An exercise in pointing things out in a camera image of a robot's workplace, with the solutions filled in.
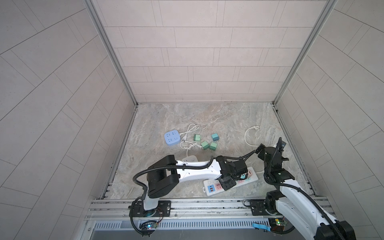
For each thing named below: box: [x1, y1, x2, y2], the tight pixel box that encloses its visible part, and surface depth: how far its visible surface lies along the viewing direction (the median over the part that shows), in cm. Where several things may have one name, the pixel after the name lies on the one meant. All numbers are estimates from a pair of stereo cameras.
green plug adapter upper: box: [193, 134, 201, 142], surface depth 97 cm
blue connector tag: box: [252, 223, 272, 232], surface depth 66 cm
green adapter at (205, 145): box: [201, 141, 210, 150], surface depth 93 cm
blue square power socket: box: [164, 129, 181, 146], surface depth 96 cm
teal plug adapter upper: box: [211, 133, 220, 142], surface depth 98 cm
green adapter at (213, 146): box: [209, 142, 218, 151], surface depth 93 cm
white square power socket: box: [181, 155, 199, 162], surface depth 87 cm
